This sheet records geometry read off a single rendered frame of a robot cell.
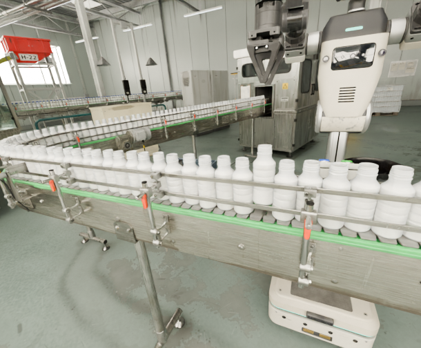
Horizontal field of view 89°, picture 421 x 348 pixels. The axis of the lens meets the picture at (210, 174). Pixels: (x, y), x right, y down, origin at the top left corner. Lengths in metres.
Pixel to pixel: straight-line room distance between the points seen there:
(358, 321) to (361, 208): 0.92
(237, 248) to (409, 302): 0.42
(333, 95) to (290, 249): 0.72
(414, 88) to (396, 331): 12.00
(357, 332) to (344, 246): 0.89
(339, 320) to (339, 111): 1.01
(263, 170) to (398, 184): 0.28
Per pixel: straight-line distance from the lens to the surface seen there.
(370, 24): 1.22
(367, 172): 0.58
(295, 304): 1.42
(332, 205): 0.59
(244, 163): 0.58
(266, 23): 0.55
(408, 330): 1.87
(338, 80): 1.11
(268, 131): 4.44
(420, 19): 1.21
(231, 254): 0.72
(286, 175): 0.57
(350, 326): 1.46
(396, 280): 0.70
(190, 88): 6.68
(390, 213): 0.62
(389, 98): 10.03
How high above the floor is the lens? 1.35
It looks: 22 degrees down
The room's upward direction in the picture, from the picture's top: 5 degrees counter-clockwise
